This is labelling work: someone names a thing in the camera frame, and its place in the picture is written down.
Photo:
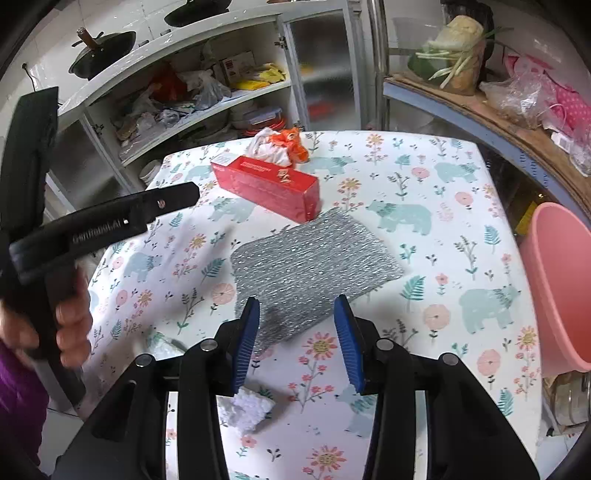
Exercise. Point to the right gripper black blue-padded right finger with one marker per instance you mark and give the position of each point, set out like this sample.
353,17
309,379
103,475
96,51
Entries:
378,366

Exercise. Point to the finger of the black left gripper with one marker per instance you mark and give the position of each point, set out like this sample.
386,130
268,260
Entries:
161,201

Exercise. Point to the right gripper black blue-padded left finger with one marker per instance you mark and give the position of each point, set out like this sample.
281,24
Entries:
214,367

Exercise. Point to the white styrofoam piece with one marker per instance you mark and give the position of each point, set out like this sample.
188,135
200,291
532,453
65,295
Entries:
243,411

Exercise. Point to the silver metallic scouring cloth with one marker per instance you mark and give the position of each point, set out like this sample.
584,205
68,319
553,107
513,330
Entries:
297,273

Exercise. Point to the red rectangular carton box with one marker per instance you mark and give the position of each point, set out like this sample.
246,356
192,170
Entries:
282,190

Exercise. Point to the orange white bag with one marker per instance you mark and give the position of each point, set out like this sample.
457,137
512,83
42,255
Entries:
283,148

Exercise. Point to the purple sleeve forearm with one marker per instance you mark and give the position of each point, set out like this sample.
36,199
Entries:
23,413

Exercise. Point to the white kitchen cabinet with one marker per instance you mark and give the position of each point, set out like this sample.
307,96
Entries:
210,81

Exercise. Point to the pink plastic trash bucket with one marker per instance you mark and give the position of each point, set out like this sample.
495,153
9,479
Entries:
556,256

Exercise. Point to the person's left hand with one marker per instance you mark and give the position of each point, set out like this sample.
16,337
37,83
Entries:
73,316

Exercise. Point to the floral bear tablecloth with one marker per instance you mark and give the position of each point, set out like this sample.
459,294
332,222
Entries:
420,245

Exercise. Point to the stainless steel pot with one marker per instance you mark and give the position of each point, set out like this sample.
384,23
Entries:
570,398

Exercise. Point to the black wok far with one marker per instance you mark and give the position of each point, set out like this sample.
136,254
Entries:
196,10

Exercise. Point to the cardboard covered shelf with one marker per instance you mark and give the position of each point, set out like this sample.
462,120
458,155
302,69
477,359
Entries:
531,151

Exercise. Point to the clear plastic bag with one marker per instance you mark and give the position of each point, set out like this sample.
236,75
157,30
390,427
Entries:
523,100

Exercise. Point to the green onions bundle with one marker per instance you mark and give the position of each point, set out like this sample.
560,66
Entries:
452,61

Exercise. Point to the pink polka dot cloth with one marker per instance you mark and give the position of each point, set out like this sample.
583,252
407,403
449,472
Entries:
565,109

